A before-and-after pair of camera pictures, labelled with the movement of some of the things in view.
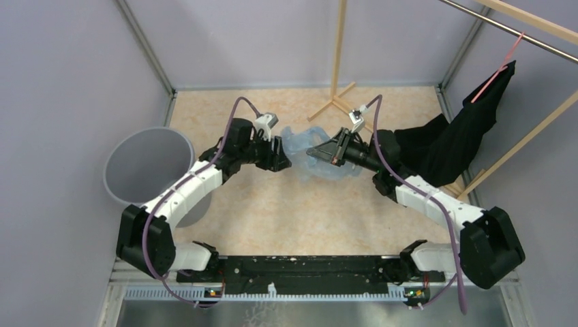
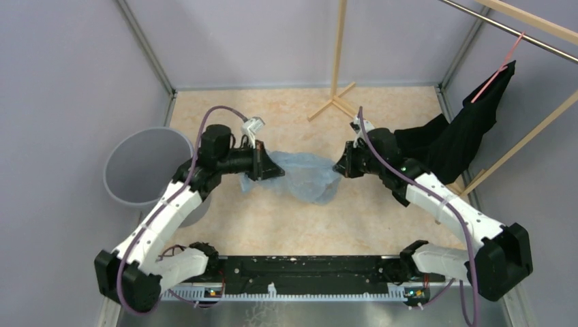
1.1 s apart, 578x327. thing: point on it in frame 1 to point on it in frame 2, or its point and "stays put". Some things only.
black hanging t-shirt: (440, 152) stays put
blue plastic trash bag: (308, 167) to (307, 175)
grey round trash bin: (142, 163) stays put
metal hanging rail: (516, 33) stays put
